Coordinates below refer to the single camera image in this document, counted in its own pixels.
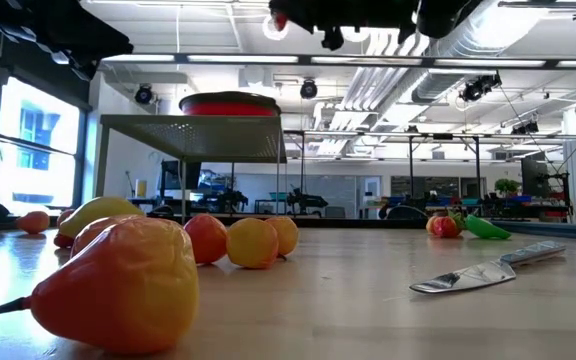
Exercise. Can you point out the orange red pear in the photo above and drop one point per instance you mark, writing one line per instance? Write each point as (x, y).
(445, 227)

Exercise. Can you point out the black monitor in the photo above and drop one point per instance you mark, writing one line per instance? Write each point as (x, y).
(533, 177)
(180, 175)

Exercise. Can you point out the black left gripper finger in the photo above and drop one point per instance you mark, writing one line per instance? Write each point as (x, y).
(87, 71)
(105, 49)

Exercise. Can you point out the small orange fruit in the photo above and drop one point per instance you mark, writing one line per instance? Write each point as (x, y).
(430, 225)
(288, 235)

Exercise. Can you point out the black background rack frame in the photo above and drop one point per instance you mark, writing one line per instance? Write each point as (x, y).
(410, 165)

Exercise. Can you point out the green fruit piece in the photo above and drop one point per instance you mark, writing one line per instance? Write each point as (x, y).
(485, 229)

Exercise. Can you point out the red collapsible colander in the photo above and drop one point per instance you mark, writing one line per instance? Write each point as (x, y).
(228, 107)

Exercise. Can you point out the yellow canister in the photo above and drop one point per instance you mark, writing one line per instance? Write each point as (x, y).
(141, 188)

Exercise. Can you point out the green potted plant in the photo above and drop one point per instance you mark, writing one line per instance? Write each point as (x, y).
(507, 186)

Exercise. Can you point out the white ceiling pipe bundle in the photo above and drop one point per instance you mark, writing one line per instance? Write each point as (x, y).
(368, 90)

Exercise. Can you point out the green perforated metal shelf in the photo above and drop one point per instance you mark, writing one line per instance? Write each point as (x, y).
(193, 137)

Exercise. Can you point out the black ceiling spotlight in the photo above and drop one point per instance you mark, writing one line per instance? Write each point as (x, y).
(143, 94)
(308, 89)

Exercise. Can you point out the yellow mango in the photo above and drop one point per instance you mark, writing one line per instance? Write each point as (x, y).
(98, 210)

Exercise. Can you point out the black ceiling camera cluster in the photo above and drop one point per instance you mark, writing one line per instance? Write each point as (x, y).
(474, 91)

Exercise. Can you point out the black background robot arm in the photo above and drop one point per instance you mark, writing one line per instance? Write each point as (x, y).
(308, 198)
(230, 200)

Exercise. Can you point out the silver toy knife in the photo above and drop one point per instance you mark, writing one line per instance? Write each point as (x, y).
(468, 277)

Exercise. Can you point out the silver ventilation duct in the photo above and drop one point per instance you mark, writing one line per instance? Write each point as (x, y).
(448, 75)

